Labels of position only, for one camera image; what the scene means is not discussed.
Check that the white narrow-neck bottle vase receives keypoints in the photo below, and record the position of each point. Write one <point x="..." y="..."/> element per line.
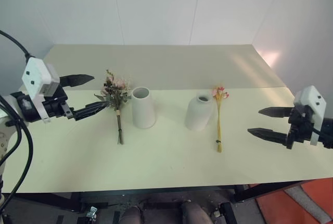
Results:
<point x="198" y="113"/>

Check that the dark rounded robot foot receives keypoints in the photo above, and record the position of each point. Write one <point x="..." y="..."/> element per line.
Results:
<point x="131" y="216"/>
<point x="195" y="213"/>

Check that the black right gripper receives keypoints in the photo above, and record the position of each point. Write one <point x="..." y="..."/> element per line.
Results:
<point x="299" y="128"/>

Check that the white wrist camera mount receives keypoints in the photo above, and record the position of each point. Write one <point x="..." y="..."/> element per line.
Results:
<point x="39" y="78"/>
<point x="311" y="104"/>

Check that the yellow-stem pink flower bunch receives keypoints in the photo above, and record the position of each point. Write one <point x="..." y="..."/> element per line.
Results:
<point x="219" y="115"/>

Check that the pink dried flower bouquet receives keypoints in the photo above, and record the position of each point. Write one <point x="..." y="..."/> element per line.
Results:
<point x="114" y="96"/>

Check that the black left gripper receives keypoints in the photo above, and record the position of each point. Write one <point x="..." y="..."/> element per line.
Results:
<point x="53" y="102"/>

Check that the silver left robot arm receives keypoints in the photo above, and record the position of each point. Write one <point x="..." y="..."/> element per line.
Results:
<point x="10" y="120"/>

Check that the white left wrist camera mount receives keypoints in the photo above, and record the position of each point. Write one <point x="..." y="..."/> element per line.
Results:
<point x="39" y="78"/>

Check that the black table frame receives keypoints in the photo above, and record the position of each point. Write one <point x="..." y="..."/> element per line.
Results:
<point x="156" y="198"/>

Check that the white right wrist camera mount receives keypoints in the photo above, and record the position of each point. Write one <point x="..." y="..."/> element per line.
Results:
<point x="311" y="104"/>

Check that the orange floor mat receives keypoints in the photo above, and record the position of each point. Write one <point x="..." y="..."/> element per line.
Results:
<point x="296" y="203"/>

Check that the white conical open vase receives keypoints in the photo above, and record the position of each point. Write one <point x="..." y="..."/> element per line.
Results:
<point x="143" y="107"/>

